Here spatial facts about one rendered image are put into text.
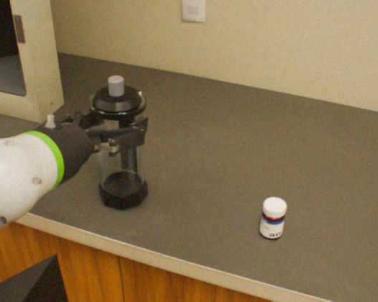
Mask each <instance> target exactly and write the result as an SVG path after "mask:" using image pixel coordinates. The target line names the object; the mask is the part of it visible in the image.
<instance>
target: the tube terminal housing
mask: <svg viewBox="0 0 378 302"><path fill-rule="evenodd" d="M10 3H11V7H12V16H13V18H14V15H13V14H16V15H21V16H22V18H21V20H22V25H23V29H24V38H25V42H26V43H23V42H21V43H19V42H18V40H17V43H18V46H19V48H18V49H19V54H20V58H21V62H22V63H21V65H22V70H23V74H24V83H25V86H26V90H27V95H26V96H23V97H22V96H17V95H11V94H7V93H2V92H0V114H4V115H8V116H12V117H16V118H19V119H24V120H27V121H31V122H39V123H43V122H44V121H45V120H46V119H47V118H48V115H53V113H54V112H55V111H57V110H58V109H59V108H60V107H62V105H64V98H63V91H62V86H61V82H60V69H59V64H58V57H57V54H58V53H57V49H56V44H55V37H54V36H55V33H54V28H53V21H52V18H53V17H52V12H51V8H50V0H10ZM14 27H15V24H14ZM15 31H16V27H15ZM16 37H17V31H16Z"/></svg>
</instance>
